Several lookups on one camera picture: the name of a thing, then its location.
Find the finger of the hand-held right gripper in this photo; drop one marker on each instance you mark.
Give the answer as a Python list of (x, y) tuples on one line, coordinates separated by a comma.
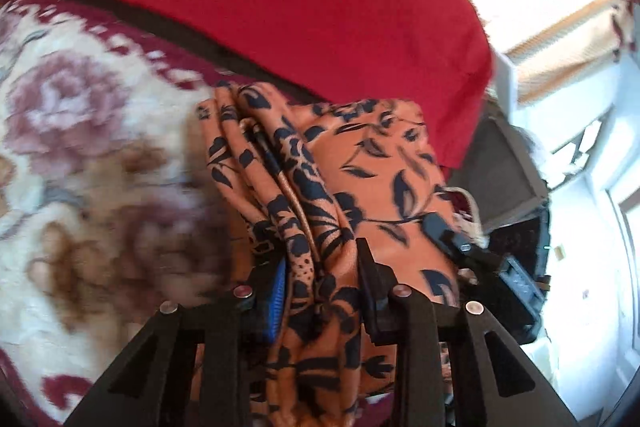
[(442, 229)]

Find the orange floral garment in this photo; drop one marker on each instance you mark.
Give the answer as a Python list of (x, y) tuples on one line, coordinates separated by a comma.
[(390, 147)]

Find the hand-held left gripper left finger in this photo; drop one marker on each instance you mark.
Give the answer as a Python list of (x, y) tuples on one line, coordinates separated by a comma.
[(276, 302)]

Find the dark grey box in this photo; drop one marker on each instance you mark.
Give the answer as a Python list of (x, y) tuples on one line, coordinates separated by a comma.
[(500, 167)]

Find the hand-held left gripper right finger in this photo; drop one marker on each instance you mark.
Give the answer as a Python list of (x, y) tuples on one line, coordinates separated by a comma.
[(374, 294)]

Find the floral plush blanket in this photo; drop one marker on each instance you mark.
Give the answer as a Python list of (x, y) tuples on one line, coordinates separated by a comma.
[(100, 132)]

